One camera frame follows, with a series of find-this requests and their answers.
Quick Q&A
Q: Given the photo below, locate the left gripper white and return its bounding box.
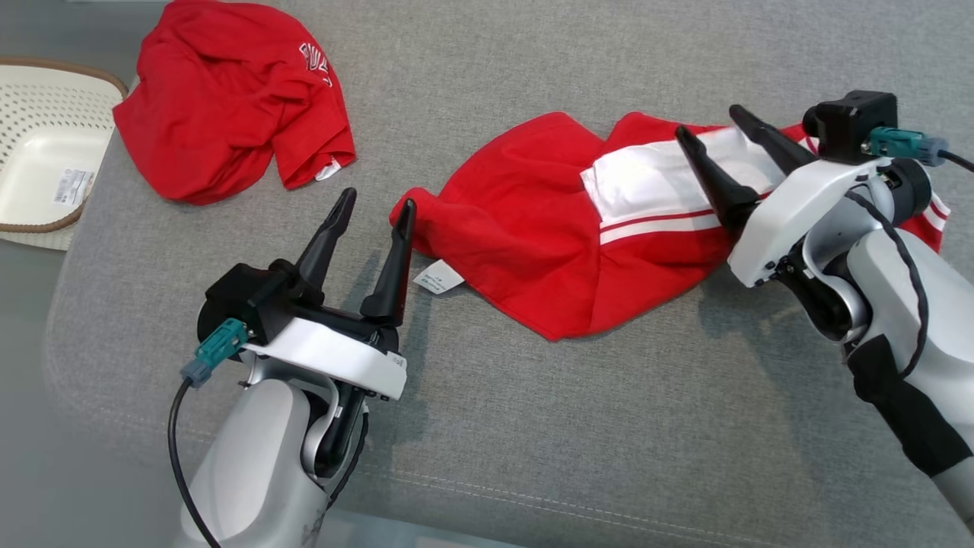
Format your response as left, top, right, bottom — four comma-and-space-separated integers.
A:
243, 187, 418, 401

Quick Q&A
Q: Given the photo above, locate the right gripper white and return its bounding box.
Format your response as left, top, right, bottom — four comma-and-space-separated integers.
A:
675, 104, 891, 289

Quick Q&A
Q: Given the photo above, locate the red basketball jersey white trim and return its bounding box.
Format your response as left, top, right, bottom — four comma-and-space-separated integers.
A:
390, 110, 952, 342

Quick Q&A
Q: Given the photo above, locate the red shorts white side stripe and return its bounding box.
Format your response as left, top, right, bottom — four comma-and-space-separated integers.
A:
112, 0, 358, 206

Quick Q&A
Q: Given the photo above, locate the grey fabric sofa cushion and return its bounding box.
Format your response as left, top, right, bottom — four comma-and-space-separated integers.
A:
44, 0, 974, 548

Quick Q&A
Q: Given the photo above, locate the cream perforated laundry basket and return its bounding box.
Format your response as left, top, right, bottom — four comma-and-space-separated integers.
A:
0, 56, 129, 253

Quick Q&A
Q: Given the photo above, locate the right camera cable teal connector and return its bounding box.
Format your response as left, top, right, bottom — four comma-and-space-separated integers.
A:
866, 126, 974, 173

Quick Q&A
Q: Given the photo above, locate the camera cable teal connector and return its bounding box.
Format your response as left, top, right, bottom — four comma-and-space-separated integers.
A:
167, 318, 253, 548
866, 126, 974, 173

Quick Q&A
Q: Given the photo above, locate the left camera cable teal connector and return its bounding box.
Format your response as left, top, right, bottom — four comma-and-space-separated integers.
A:
167, 318, 253, 548

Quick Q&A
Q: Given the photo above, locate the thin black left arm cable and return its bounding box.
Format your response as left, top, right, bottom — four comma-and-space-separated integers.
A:
326, 409, 371, 512

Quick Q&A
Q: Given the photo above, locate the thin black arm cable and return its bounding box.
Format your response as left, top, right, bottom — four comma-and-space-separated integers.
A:
843, 190, 931, 381
326, 409, 371, 512

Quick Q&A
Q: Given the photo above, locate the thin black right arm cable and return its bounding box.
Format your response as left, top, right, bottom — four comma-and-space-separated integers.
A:
843, 190, 931, 381

